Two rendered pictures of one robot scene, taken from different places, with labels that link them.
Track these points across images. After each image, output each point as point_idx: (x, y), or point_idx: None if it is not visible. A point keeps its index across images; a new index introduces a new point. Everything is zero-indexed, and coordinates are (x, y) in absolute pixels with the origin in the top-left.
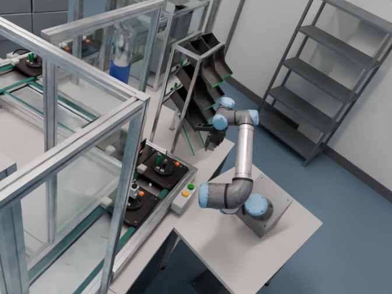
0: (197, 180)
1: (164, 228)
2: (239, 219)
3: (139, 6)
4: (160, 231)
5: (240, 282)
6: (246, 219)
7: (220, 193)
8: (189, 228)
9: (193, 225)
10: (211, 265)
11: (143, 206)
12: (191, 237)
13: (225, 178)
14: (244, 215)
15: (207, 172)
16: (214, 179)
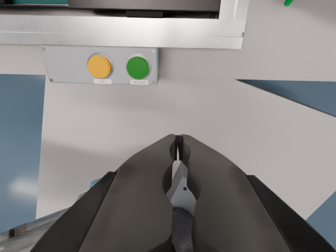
0: (227, 53)
1: (22, 58)
2: (172, 176)
3: None
4: (5, 54)
5: (58, 208)
6: (169, 194)
7: None
8: (71, 107)
9: (86, 110)
10: (41, 169)
11: None
12: (58, 118)
13: (280, 115)
14: (172, 192)
15: (278, 64)
16: (260, 93)
